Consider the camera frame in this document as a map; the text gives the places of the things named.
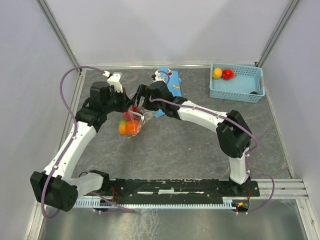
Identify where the orange fruit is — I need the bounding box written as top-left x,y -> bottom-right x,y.
125,120 -> 139,135

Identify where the red apple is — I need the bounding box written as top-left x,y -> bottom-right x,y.
122,106 -> 141,121

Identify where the blue patterned cloth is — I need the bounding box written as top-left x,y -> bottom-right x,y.
154,66 -> 182,118

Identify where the small yellow fruit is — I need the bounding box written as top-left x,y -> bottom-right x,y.
212,67 -> 223,80

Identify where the light blue plastic basket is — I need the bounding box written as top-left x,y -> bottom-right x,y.
209,62 -> 266,103

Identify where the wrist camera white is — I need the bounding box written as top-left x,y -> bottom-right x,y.
151,70 -> 166,82
103,70 -> 123,93

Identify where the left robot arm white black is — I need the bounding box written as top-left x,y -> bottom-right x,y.
30,80 -> 131,212

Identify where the clear zip top bag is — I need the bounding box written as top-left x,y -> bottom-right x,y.
118,97 -> 157,138

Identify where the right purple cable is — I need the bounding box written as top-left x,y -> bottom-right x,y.
149,69 -> 276,215

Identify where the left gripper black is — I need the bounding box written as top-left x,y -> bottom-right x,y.
103,86 -> 134,114

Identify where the purple cable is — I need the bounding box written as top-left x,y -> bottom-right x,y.
149,69 -> 276,215
40,65 -> 111,219

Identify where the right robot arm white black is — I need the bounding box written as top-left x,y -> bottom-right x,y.
131,81 -> 253,196

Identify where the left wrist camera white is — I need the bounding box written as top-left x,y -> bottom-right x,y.
103,70 -> 123,93

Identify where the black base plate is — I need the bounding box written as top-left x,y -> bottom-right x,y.
82,177 -> 261,205

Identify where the light blue cable duct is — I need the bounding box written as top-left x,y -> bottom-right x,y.
73,196 -> 237,210

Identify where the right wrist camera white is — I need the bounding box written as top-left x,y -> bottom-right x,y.
151,70 -> 166,82

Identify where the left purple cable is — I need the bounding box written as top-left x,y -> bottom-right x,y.
40,65 -> 111,219

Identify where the green orange mango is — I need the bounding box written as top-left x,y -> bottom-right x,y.
118,121 -> 127,136

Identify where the red bell pepper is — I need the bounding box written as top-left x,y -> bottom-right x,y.
221,69 -> 235,80

